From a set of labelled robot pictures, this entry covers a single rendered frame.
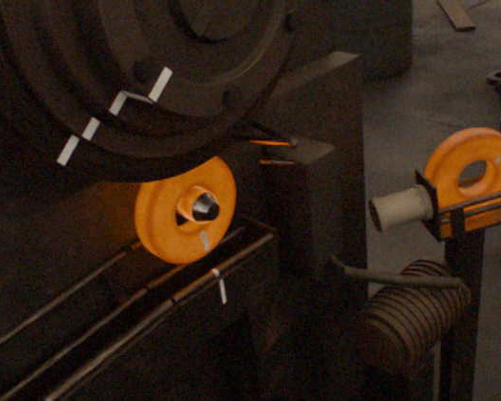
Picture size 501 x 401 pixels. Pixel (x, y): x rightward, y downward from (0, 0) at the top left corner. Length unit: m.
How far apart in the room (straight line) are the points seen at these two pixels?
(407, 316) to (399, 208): 0.18
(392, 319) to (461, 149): 0.29
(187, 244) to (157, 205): 0.09
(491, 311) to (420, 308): 0.84
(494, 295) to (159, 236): 1.33
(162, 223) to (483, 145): 0.54
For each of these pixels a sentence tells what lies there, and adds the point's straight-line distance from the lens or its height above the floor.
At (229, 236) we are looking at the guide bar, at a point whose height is 0.70.
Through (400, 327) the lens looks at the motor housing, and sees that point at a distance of 1.07.
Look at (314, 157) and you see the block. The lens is 0.97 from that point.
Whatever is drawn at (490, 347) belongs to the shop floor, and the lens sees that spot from 1.82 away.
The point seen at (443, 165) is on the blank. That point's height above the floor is 0.74.
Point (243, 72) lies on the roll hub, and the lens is 0.70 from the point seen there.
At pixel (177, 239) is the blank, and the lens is 0.84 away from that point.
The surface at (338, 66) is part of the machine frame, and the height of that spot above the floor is 0.87.
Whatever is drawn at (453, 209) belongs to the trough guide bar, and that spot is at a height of 0.67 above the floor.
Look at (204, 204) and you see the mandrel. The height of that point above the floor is 0.83.
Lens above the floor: 1.23
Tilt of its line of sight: 27 degrees down
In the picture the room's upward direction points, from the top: 8 degrees counter-clockwise
